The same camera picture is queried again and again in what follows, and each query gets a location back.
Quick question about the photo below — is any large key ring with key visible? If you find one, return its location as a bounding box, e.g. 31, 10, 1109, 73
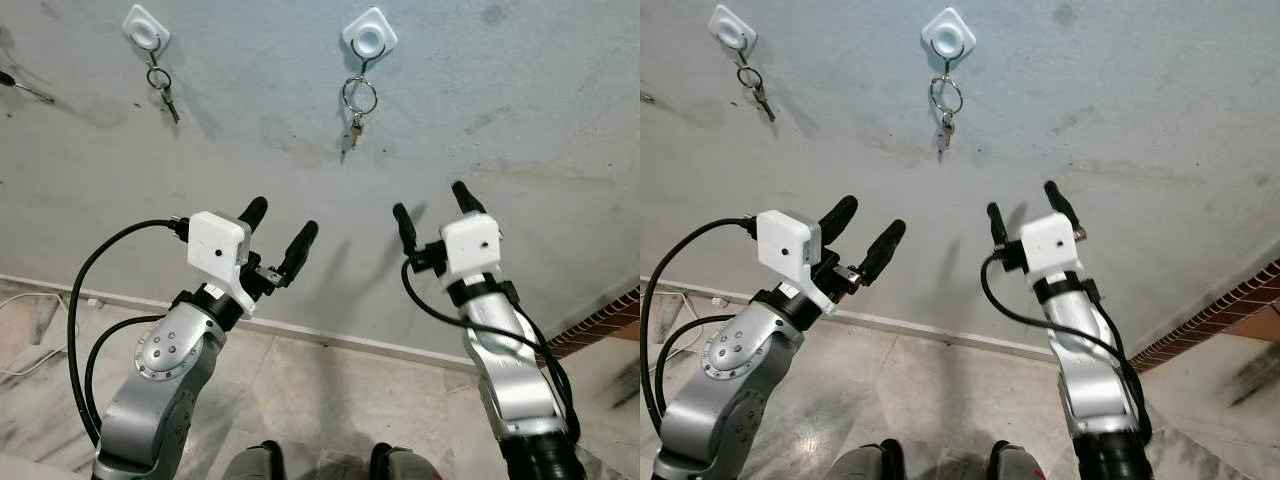
929, 48, 965, 153
341, 50, 380, 151

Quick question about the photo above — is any short black left arm cable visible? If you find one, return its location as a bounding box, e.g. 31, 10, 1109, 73
656, 314, 749, 421
84, 314, 169, 441

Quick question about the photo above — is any white floor cable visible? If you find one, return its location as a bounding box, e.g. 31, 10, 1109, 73
0, 288, 106, 379
640, 288, 731, 346

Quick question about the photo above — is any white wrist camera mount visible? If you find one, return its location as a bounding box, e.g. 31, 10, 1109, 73
1018, 212, 1084, 279
439, 212, 504, 284
186, 210, 255, 319
755, 209, 825, 313

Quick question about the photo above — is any robot right leg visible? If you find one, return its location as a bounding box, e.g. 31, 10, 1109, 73
370, 442, 441, 480
988, 440, 1049, 480

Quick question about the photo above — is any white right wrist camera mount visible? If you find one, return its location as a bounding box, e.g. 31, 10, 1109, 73
439, 212, 504, 284
1018, 212, 1084, 279

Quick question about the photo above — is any long black left arm cable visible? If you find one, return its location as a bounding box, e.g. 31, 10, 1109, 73
66, 218, 191, 449
640, 216, 763, 441

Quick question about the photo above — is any robot leg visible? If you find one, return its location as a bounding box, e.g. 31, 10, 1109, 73
988, 440, 1049, 480
828, 440, 906, 480
222, 440, 287, 480
370, 442, 441, 480

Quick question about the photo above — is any robot left leg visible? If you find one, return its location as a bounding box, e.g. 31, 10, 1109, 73
828, 440, 906, 480
222, 440, 287, 480

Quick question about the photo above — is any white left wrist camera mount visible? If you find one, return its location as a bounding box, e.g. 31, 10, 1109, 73
186, 210, 255, 319
755, 209, 825, 313

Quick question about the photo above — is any small key ring with key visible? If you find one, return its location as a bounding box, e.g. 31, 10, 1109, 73
735, 45, 777, 123
146, 50, 182, 125

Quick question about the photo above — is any red brick edging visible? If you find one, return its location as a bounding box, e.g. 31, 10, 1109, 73
545, 285, 641, 361
1130, 258, 1280, 373

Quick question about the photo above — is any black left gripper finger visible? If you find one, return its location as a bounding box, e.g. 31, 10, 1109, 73
237, 196, 269, 238
817, 195, 860, 248
278, 220, 320, 287
860, 220, 908, 288

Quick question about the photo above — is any white square wall hook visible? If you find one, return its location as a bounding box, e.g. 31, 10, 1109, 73
341, 8, 399, 59
122, 5, 172, 53
708, 3, 758, 49
921, 6, 977, 57

